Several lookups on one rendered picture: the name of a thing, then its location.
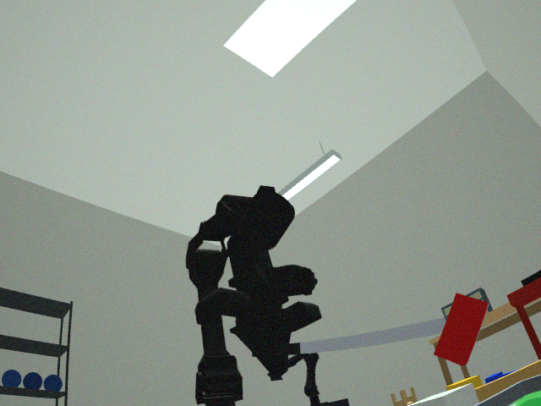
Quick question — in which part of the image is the blue rod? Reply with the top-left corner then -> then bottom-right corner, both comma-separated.
485,371 -> 514,384

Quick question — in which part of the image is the red putter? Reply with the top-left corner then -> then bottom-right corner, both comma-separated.
275,294 -> 489,366

